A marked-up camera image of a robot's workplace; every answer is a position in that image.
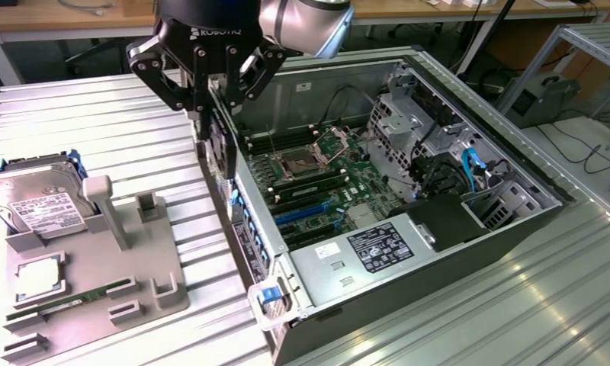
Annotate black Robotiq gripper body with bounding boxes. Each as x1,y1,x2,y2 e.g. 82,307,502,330
154,0,263,74

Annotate black graphics card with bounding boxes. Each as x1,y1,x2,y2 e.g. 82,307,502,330
195,74,240,181

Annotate black office chair base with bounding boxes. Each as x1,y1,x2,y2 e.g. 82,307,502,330
62,37,135,79

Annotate empty black RAM slots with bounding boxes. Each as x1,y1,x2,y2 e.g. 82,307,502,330
243,127,316,156

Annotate metal socket cover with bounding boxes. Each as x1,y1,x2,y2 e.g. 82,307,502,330
308,127,352,167

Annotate CPU socket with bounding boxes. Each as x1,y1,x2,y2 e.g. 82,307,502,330
276,150,332,181

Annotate metal disk bay cage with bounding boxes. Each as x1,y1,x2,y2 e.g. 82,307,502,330
363,89,471,194

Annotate installed green RAM stick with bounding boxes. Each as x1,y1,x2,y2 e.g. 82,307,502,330
271,178,347,200

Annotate green motherboard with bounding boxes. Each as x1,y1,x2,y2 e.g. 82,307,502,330
238,121,418,249

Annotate long wooden desk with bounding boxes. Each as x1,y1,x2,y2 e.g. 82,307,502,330
351,0,610,27

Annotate blue expansion slot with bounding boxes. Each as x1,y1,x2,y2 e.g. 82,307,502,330
275,201,336,226

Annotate silver chipset heatsink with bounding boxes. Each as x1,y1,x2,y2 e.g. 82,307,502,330
344,204,388,226

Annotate black expansion slot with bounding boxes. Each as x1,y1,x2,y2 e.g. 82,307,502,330
282,223,347,246

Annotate grey parts rack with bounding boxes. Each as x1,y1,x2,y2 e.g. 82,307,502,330
0,175,191,364

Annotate black plastic fan shroud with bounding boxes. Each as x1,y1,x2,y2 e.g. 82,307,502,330
404,193,491,253

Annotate grey power supply unit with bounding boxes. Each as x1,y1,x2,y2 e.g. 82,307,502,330
287,213,438,308

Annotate silver CPU chip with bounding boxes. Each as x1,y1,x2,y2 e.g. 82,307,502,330
13,260,66,303

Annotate clear case latch blue tab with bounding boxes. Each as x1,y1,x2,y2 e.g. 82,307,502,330
246,280,299,331

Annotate loose green RAM stick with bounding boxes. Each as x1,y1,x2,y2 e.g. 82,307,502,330
3,279,135,318

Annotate open grey PC case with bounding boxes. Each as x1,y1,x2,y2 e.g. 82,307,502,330
202,44,579,366

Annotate long black wire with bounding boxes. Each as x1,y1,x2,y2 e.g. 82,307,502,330
320,85,378,127

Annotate white cable on desk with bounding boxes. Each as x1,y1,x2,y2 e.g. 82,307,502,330
57,0,116,17

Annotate wooden desk white frame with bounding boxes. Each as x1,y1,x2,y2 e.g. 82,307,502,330
0,0,159,87

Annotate hard disk with blue bracket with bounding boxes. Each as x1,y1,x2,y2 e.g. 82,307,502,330
0,149,98,240

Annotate black wire bundle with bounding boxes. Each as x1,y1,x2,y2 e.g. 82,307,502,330
410,151,470,200

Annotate blue SATA wire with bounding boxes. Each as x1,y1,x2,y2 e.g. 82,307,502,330
458,146,490,196

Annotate grey box with black handle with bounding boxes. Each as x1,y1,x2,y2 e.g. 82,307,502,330
496,74,582,130

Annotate aluminium slat frame table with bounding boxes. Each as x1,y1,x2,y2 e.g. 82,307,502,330
531,21,610,120

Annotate black cables on white table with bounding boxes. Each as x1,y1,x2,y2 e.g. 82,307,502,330
580,135,610,191

